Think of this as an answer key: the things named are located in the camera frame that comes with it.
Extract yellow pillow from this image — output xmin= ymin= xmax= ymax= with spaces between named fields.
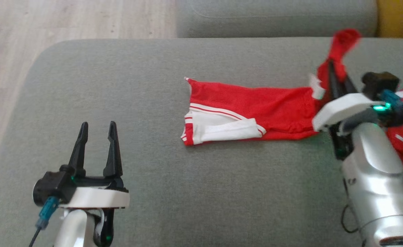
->
xmin=376 ymin=0 xmax=403 ymax=38

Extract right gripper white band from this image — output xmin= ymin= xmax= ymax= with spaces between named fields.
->
xmin=312 ymin=60 xmax=386 ymax=133

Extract red basketball jersey white sleeves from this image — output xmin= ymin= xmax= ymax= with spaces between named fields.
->
xmin=180 ymin=28 xmax=362 ymax=146

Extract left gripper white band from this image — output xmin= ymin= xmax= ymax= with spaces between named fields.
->
xmin=59 ymin=120 xmax=130 ymax=210

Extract grey sofa bolster cushion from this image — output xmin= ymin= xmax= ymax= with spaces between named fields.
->
xmin=176 ymin=0 xmax=378 ymax=38

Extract grey fabric sofa seat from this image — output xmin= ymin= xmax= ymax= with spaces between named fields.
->
xmin=0 ymin=37 xmax=403 ymax=247

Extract right arm black cable teal plug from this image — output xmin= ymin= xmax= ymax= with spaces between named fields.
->
xmin=380 ymin=90 xmax=403 ymax=138

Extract arm black cable teal plug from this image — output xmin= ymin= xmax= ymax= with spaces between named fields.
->
xmin=380 ymin=90 xmax=403 ymax=138
xmin=28 ymin=196 xmax=60 ymax=247

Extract left arm black cable teal plug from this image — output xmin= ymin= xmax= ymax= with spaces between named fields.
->
xmin=28 ymin=196 xmax=60 ymax=247

